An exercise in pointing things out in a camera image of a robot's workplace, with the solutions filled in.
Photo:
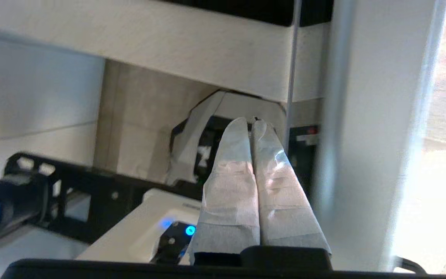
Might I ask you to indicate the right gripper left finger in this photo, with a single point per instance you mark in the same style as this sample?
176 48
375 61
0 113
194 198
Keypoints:
230 193

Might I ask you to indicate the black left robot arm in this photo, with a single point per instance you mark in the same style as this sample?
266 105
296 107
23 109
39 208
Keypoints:
14 201

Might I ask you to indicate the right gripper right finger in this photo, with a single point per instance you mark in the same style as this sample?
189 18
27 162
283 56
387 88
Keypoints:
285 197

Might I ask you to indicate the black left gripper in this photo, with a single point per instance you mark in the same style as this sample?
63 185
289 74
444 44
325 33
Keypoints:
209 133

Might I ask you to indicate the black button panel blue light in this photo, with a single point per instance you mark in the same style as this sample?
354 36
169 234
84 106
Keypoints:
174 240

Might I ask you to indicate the black metal bracket frame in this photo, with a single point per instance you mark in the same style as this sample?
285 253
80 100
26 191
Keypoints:
91 182

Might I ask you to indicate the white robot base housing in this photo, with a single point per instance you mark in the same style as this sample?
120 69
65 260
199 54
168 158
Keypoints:
130 228

